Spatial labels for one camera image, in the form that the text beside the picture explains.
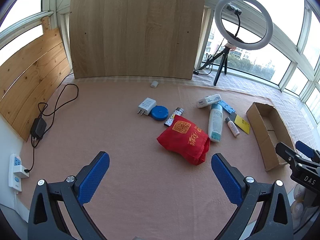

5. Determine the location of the black phone holder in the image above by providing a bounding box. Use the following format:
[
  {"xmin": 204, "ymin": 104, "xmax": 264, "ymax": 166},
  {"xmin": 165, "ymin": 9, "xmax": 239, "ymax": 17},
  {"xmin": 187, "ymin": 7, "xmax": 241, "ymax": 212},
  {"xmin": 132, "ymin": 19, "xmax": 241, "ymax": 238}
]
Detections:
[{"xmin": 226, "ymin": 2, "xmax": 247, "ymax": 44}]

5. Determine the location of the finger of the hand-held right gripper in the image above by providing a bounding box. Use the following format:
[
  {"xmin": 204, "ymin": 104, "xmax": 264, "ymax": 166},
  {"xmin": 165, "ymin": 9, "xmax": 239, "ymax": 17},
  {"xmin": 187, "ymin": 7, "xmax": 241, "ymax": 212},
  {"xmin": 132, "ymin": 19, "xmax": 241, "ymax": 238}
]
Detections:
[
  {"xmin": 295, "ymin": 141, "xmax": 320, "ymax": 158},
  {"xmin": 275, "ymin": 142, "xmax": 304, "ymax": 166}
]

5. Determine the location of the person's right hand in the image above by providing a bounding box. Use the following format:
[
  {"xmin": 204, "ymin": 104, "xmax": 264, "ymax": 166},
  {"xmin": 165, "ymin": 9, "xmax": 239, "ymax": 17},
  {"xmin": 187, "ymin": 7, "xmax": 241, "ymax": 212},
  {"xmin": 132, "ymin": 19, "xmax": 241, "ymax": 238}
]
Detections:
[{"xmin": 291, "ymin": 184, "xmax": 306, "ymax": 228}]

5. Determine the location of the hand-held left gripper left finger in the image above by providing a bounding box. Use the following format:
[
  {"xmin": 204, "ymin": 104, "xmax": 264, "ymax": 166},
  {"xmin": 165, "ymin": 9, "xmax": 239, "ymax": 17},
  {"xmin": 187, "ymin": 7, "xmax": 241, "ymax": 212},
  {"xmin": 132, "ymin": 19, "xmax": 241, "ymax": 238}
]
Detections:
[{"xmin": 28, "ymin": 151, "xmax": 110, "ymax": 240}]

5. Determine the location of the yellow black card box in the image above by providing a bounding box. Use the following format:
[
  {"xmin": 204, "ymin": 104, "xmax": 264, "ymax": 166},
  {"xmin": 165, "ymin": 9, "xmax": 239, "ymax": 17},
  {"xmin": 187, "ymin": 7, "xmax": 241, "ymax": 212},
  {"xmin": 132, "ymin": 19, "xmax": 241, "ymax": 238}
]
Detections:
[{"xmin": 229, "ymin": 112, "xmax": 250, "ymax": 135}]

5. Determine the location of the white window frame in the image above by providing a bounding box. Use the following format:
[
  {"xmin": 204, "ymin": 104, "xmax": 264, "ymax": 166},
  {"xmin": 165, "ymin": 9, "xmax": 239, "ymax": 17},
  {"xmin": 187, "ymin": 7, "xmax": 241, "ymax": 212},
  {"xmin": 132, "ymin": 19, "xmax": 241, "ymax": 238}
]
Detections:
[{"xmin": 0, "ymin": 0, "xmax": 320, "ymax": 110}]

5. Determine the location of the red cloth bag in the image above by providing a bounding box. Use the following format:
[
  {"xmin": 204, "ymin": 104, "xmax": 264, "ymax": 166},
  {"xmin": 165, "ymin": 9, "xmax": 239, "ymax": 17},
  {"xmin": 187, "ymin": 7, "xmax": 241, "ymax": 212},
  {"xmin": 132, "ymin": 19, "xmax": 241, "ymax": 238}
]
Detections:
[{"xmin": 157, "ymin": 115, "xmax": 210, "ymax": 166}]

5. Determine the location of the white charger plug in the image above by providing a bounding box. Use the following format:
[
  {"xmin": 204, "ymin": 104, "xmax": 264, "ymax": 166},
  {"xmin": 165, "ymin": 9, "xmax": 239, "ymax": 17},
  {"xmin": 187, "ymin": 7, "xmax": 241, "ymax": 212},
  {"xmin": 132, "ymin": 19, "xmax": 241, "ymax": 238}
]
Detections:
[{"xmin": 137, "ymin": 97, "xmax": 157, "ymax": 116}]

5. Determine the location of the black power adapter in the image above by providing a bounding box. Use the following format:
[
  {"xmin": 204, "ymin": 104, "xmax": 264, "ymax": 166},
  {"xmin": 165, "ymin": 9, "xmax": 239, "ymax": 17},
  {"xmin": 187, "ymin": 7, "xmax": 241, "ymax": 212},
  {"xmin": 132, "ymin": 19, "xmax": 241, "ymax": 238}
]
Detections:
[{"xmin": 30, "ymin": 117, "xmax": 47, "ymax": 138}]

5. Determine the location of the pine wood panel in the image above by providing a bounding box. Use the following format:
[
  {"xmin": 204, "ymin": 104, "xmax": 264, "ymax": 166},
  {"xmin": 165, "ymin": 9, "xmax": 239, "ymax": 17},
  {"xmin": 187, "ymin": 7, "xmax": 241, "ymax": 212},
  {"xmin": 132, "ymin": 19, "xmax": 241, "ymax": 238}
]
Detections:
[{"xmin": 0, "ymin": 27, "xmax": 73, "ymax": 142}]

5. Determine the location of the black power cable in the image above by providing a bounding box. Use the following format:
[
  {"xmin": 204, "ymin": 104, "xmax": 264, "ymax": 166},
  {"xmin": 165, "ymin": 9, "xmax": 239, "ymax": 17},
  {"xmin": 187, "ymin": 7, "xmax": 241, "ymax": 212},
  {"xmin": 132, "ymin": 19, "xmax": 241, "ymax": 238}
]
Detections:
[{"xmin": 24, "ymin": 83, "xmax": 79, "ymax": 173}]

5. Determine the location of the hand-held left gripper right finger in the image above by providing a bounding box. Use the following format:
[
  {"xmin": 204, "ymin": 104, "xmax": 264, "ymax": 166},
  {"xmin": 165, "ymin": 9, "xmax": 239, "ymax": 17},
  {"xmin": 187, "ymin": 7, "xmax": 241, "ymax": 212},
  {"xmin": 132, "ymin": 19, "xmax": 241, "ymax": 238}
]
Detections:
[{"xmin": 211, "ymin": 153, "xmax": 293, "ymax": 240}]

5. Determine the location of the patterned lighter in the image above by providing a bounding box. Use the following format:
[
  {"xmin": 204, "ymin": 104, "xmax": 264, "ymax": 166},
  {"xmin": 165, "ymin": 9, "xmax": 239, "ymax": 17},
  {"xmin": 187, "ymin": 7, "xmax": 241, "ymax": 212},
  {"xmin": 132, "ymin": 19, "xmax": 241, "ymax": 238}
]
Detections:
[{"xmin": 164, "ymin": 107, "xmax": 185, "ymax": 127}]

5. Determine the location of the white checked cloth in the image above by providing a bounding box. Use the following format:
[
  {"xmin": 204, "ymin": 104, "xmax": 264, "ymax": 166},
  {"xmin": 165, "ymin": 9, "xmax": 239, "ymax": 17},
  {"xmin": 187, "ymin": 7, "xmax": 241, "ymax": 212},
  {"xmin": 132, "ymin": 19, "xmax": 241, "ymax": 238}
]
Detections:
[{"xmin": 192, "ymin": 70, "xmax": 320, "ymax": 143}]

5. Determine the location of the blue plastic holder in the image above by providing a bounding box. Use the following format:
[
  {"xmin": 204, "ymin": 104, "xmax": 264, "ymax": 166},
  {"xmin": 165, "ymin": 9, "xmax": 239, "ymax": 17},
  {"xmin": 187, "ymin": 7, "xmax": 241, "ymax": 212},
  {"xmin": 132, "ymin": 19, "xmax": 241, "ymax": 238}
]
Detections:
[{"xmin": 217, "ymin": 100, "xmax": 236, "ymax": 114}]

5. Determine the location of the small white bottle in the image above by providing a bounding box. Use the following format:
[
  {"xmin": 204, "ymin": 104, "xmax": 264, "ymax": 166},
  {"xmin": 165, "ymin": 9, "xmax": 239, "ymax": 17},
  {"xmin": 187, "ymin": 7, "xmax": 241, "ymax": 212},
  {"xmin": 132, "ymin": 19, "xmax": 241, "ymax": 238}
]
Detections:
[{"xmin": 224, "ymin": 117, "xmax": 240, "ymax": 137}]

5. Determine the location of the large light wooden board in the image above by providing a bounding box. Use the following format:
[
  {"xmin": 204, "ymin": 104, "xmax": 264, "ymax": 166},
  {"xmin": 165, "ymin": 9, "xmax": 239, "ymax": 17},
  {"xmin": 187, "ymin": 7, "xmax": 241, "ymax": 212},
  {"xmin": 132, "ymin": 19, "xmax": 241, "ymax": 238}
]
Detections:
[{"xmin": 69, "ymin": 0, "xmax": 206, "ymax": 80}]

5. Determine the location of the patterned tissue pack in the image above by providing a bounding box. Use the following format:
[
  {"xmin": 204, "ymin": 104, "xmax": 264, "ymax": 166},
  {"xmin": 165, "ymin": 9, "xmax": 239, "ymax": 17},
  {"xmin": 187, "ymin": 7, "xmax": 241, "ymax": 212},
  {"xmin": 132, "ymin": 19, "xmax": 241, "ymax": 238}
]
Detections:
[{"xmin": 197, "ymin": 94, "xmax": 222, "ymax": 109}]

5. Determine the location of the white sunscreen bottle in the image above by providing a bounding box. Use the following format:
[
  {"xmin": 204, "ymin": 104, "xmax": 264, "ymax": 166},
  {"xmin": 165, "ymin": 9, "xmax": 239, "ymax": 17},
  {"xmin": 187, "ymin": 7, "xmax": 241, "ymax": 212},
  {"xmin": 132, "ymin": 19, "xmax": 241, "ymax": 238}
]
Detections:
[{"xmin": 208, "ymin": 103, "xmax": 223, "ymax": 143}]

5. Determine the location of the black ring light cable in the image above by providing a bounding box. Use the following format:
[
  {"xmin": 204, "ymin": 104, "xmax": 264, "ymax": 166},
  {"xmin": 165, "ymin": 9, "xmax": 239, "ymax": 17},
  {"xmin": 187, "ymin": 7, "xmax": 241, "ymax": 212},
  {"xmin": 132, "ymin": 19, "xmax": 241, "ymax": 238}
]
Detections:
[{"xmin": 197, "ymin": 39, "xmax": 225, "ymax": 75}]

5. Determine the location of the cardboard box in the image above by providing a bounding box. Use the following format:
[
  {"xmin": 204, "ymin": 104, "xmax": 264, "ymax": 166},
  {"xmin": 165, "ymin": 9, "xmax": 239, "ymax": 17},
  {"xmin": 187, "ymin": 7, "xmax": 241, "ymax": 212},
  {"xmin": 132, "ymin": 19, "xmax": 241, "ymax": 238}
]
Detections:
[{"xmin": 246, "ymin": 102, "xmax": 298, "ymax": 172}]

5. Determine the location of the white power strip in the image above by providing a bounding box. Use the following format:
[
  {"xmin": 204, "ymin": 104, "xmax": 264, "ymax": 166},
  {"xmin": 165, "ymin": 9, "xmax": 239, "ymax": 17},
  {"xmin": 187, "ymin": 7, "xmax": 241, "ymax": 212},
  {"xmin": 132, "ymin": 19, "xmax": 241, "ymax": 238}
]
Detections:
[{"xmin": 9, "ymin": 153, "xmax": 30, "ymax": 193}]

